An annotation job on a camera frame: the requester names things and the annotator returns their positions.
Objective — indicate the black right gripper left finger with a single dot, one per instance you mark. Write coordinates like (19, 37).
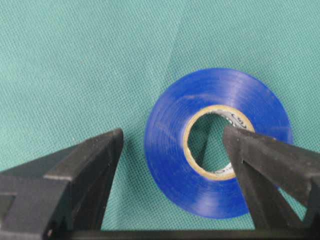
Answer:
(64, 191)

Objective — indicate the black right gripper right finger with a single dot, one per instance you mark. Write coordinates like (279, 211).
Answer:
(280, 183)

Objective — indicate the blue tape roll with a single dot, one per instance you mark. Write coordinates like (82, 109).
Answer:
(237, 96)

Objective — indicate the green table cloth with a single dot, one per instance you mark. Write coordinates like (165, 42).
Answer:
(74, 69)

